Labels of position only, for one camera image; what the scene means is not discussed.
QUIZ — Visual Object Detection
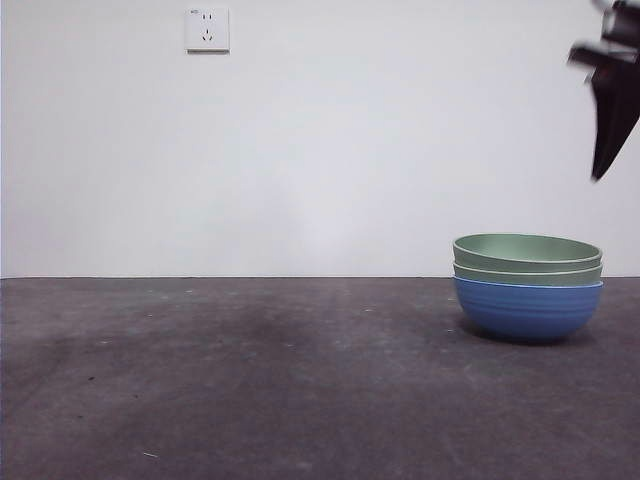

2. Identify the green ribbed bowl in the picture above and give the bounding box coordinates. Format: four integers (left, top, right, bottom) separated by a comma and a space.
452, 260, 605, 289
452, 232, 603, 275

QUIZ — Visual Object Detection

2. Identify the blue ribbed bowl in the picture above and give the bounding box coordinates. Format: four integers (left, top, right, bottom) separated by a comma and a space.
452, 276, 605, 346

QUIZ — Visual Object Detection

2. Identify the white wall socket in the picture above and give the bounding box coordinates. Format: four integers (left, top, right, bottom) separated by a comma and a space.
185, 6, 232, 55

